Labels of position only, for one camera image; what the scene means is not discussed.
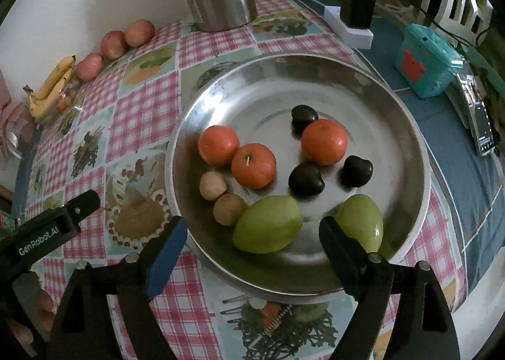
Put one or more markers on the teal tissue pack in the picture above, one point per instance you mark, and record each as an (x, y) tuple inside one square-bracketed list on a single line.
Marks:
[(428, 60)]

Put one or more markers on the dark plum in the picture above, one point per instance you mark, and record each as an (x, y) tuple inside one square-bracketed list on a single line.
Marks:
[(303, 117), (357, 170), (306, 181)]

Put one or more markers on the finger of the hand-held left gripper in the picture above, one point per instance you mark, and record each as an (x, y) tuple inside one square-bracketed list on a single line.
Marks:
[(81, 208)]

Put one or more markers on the pink checkered tablecloth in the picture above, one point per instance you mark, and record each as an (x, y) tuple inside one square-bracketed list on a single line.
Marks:
[(146, 107)]

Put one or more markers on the white plastic chair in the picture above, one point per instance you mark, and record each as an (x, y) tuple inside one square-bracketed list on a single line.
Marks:
[(467, 1)]

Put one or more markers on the clear plastic bag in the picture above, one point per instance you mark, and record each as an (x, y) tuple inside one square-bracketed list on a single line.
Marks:
[(67, 103)]

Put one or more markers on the yellow banana bunch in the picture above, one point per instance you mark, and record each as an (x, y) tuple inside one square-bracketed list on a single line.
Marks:
[(49, 88)]

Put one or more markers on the blue cloth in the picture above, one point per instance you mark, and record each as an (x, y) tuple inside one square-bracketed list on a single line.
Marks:
[(446, 139)]

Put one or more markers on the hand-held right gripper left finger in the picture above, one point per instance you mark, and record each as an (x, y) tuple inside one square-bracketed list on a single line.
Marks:
[(167, 261)]

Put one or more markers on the small brown round fruit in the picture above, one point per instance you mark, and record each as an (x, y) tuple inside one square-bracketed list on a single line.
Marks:
[(213, 185), (229, 209)]

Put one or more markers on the person's left hand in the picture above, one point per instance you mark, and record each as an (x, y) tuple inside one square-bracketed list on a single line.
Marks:
[(43, 301)]

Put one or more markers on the teal rimmed printed tray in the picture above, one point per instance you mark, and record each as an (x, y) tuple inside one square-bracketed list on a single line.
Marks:
[(491, 76)]

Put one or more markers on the white power strip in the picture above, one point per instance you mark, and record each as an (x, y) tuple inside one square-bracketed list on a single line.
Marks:
[(355, 36)]

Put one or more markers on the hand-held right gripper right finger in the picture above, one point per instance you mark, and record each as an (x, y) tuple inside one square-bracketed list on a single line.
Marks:
[(339, 257)]

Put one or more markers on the orange tangerine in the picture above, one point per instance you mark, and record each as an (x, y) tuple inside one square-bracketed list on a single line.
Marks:
[(219, 145), (324, 142), (253, 166)]

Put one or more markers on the round steel plate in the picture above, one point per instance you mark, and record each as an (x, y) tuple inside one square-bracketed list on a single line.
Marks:
[(276, 99)]

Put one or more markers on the black smartphone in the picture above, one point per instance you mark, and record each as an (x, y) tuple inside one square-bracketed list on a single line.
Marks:
[(481, 119)]

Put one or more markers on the red apple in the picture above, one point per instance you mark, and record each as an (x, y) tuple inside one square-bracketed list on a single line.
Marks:
[(90, 67), (113, 44), (139, 32)]

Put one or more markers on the green mango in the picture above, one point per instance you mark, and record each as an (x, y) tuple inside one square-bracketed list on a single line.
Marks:
[(363, 220), (268, 224)]

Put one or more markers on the black charger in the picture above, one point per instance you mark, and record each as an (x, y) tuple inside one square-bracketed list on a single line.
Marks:
[(357, 7)]

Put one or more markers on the pink flower bouquet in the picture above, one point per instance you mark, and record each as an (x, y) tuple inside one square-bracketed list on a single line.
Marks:
[(12, 123)]

